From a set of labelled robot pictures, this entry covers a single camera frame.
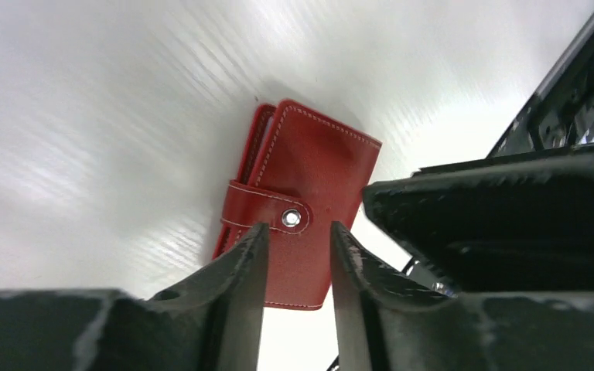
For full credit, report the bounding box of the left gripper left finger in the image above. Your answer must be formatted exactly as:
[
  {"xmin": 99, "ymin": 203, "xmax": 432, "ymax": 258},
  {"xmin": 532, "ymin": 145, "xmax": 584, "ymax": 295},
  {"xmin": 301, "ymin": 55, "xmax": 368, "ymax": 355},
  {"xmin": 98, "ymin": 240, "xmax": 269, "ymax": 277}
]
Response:
[{"xmin": 0, "ymin": 223, "xmax": 269, "ymax": 370}]

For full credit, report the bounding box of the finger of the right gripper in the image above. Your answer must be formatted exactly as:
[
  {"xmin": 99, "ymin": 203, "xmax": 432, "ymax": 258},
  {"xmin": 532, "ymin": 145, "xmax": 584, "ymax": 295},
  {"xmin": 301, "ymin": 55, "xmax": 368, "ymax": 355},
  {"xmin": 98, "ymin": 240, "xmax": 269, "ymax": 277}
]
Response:
[{"xmin": 363, "ymin": 151, "xmax": 594, "ymax": 292}]

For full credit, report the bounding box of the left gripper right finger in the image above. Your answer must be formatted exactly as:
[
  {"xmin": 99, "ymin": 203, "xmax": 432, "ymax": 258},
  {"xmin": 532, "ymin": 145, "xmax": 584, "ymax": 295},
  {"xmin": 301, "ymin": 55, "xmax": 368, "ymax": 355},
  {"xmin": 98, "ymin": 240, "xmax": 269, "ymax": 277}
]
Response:
[{"xmin": 330, "ymin": 222, "xmax": 594, "ymax": 370}]

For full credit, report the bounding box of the red card holder wallet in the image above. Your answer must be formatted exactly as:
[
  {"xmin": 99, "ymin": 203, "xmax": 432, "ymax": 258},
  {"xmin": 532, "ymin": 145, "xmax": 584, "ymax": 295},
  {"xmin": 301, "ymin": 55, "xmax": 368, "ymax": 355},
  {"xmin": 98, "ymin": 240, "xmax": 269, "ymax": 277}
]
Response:
[{"xmin": 214, "ymin": 99, "xmax": 381, "ymax": 311}]

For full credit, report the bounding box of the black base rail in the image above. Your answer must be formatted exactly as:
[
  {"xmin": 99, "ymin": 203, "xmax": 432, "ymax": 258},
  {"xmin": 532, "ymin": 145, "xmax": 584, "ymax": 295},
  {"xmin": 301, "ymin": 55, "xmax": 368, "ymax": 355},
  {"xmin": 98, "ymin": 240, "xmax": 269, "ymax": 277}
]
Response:
[{"xmin": 486, "ymin": 0, "xmax": 594, "ymax": 158}]

